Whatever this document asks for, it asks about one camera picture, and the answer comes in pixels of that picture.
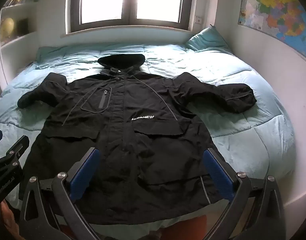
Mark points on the teal pillow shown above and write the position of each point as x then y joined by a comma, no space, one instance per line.
208,38
50,53

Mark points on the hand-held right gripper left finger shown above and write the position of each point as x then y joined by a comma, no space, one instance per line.
84,172

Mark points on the black box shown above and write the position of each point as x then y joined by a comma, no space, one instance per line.
22,27

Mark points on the person's orange clothing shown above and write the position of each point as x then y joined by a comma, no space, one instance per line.
185,228

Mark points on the black hooded jacket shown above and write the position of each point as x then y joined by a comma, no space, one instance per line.
133,140

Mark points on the yellow globe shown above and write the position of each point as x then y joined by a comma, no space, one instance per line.
7,29

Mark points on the light blue quilt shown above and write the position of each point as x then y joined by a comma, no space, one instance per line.
243,135

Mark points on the white bookshelf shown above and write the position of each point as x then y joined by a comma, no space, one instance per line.
20,11

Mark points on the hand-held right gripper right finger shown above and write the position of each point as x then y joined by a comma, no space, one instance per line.
218,172

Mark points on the white wall switch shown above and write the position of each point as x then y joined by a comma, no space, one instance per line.
198,20

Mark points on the colourful wall map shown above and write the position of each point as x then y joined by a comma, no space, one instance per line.
275,7

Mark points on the dark framed window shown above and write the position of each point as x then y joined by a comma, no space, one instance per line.
103,2

